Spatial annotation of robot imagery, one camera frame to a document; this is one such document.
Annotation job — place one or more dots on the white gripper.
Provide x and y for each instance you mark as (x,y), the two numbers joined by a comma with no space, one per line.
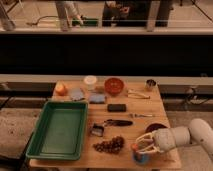
(165,139)

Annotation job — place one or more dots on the red pepper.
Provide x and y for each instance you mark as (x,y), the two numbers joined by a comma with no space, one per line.
(134,147)

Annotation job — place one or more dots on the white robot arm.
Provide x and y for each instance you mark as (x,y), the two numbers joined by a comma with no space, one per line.
(198,131)

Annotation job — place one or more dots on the blue plastic cup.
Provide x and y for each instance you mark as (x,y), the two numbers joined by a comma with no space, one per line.
(140,158)

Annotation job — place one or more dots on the small metal cup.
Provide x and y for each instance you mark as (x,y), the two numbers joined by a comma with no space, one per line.
(150,84)

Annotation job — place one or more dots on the white plastic cup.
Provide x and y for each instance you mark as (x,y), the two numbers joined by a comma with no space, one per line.
(90,82)

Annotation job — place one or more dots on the purple bowl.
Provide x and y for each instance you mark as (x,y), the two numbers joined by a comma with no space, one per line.
(154,126)

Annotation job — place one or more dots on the wooden board table top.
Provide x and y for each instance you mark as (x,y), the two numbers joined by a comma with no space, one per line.
(98,113)

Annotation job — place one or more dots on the wooden tongs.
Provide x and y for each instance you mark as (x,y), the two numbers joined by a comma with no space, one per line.
(136,94)

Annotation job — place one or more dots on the black rectangular block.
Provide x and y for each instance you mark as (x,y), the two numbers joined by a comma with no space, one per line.
(116,107)

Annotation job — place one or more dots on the red bowl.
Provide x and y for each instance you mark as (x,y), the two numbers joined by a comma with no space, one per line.
(114,86)

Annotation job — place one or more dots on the blue sponge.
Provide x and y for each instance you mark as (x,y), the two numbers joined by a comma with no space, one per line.
(97,98)

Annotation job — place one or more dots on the grey blue cloth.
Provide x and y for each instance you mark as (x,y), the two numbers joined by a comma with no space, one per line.
(76,94)

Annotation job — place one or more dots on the green plastic tray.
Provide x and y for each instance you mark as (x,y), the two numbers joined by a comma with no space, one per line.
(59,132)

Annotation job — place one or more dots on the orange fruit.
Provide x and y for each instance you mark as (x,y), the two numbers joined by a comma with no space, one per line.
(60,89)

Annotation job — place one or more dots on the black handled knife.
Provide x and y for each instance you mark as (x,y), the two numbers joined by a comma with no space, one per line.
(112,122)

